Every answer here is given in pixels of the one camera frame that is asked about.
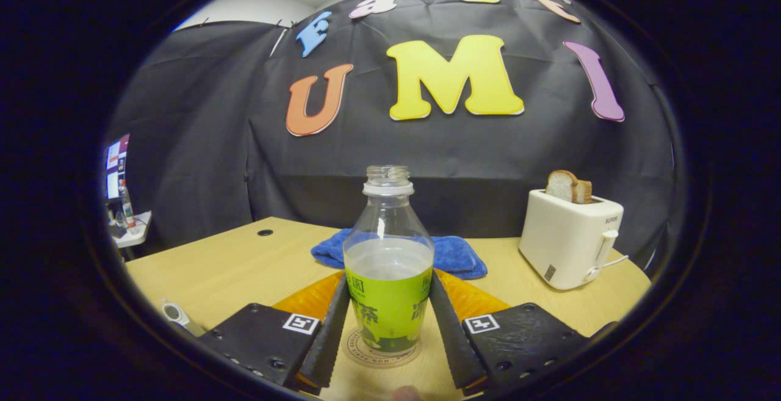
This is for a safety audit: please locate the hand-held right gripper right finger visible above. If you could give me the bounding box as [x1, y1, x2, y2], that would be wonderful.
[428, 269, 591, 397]

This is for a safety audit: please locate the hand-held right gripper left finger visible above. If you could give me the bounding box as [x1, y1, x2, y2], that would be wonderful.
[197, 270, 352, 397]

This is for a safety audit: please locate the round brown coaster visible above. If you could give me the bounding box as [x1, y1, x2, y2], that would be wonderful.
[342, 327, 423, 369]

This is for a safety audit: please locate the clear green-label water bottle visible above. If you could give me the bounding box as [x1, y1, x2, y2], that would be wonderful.
[343, 165, 435, 353]

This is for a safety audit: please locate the white teacup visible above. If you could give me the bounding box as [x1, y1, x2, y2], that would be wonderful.
[161, 297, 206, 336]

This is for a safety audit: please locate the red-capped plastic bottle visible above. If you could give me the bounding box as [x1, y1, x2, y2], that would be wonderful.
[119, 180, 135, 228]

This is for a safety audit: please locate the blue towel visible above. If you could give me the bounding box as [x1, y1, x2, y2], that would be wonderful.
[311, 228, 488, 280]

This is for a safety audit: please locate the white toaster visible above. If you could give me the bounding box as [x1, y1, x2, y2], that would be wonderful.
[519, 189, 625, 291]

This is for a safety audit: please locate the black backdrop cloth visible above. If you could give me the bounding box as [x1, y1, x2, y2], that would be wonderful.
[107, 0, 681, 280]

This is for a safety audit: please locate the bread slice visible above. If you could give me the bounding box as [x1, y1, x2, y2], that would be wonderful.
[545, 170, 593, 204]

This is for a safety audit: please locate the white side table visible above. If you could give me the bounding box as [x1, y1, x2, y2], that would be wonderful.
[113, 211, 153, 249]

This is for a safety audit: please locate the computer monitor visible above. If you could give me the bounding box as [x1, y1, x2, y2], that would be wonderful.
[105, 134, 131, 200]

